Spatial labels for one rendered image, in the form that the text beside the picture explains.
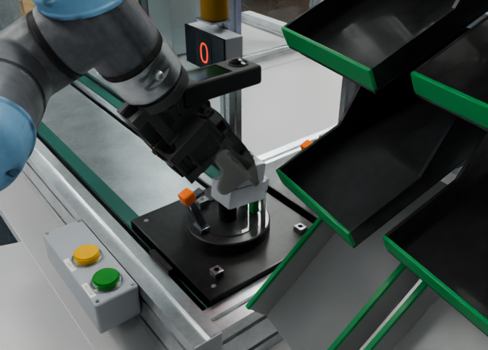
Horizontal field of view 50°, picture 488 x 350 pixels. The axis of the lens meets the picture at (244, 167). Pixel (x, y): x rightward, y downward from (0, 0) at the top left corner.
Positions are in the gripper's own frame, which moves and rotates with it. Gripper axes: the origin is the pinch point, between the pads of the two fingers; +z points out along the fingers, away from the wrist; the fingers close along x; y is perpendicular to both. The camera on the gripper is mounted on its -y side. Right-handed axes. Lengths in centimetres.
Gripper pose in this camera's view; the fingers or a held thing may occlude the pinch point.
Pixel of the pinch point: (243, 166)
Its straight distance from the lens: 72.8
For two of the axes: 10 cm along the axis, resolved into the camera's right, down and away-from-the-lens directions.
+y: -6.6, 7.3, -1.6
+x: 6.2, 4.2, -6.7
